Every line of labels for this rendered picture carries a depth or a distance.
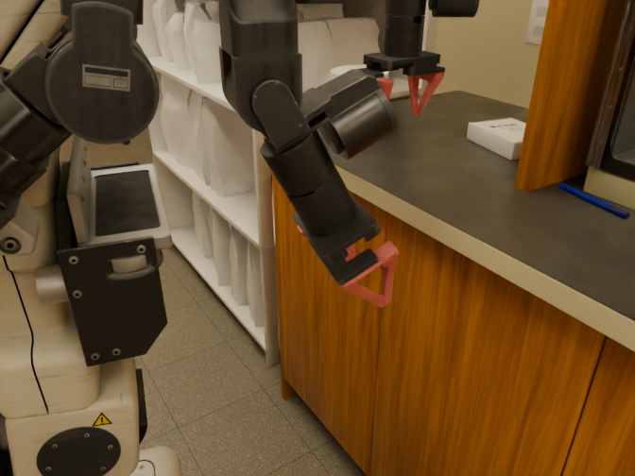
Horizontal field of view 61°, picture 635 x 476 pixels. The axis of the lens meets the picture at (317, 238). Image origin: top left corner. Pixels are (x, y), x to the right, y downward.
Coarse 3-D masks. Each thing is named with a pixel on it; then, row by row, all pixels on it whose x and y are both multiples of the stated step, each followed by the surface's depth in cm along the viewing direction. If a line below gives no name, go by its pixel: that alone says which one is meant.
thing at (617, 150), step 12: (624, 84) 85; (624, 96) 86; (624, 108) 86; (612, 120) 88; (624, 120) 87; (612, 132) 89; (624, 132) 87; (612, 144) 89; (624, 144) 88; (612, 156) 90; (624, 156) 88; (600, 168) 92; (612, 168) 90; (624, 168) 89
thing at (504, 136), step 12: (492, 120) 124; (504, 120) 124; (516, 120) 124; (468, 132) 123; (480, 132) 119; (492, 132) 115; (504, 132) 116; (516, 132) 116; (480, 144) 120; (492, 144) 116; (504, 144) 112; (516, 144) 110; (504, 156) 113; (516, 156) 111
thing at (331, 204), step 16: (336, 176) 52; (320, 192) 51; (336, 192) 52; (304, 208) 52; (320, 208) 52; (336, 208) 53; (352, 208) 55; (304, 224) 55; (320, 224) 53; (336, 224) 54; (352, 224) 54; (368, 224) 53; (320, 240) 54; (336, 240) 53; (352, 240) 52; (368, 240) 53; (336, 256) 52
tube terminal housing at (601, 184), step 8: (592, 168) 95; (592, 176) 95; (600, 176) 94; (608, 176) 93; (584, 184) 97; (592, 184) 95; (600, 184) 94; (608, 184) 93; (616, 184) 92; (624, 184) 91; (632, 184) 89; (592, 192) 96; (600, 192) 95; (608, 192) 93; (616, 192) 92; (624, 192) 91; (632, 192) 90; (616, 200) 92; (624, 200) 91; (632, 200) 90; (632, 208) 90
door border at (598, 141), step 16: (624, 16) 82; (624, 32) 83; (624, 48) 84; (624, 64) 84; (608, 80) 87; (608, 96) 88; (608, 112) 89; (608, 128) 89; (592, 144) 92; (592, 160) 93
